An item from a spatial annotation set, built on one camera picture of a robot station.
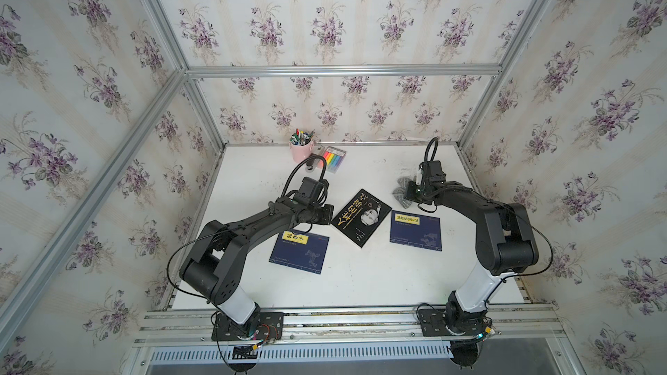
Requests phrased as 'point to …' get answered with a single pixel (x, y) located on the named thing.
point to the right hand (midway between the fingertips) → (411, 192)
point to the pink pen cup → (300, 153)
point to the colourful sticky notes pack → (333, 158)
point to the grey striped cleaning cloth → (399, 193)
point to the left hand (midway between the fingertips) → (333, 217)
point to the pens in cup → (300, 137)
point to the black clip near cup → (310, 164)
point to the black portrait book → (361, 217)
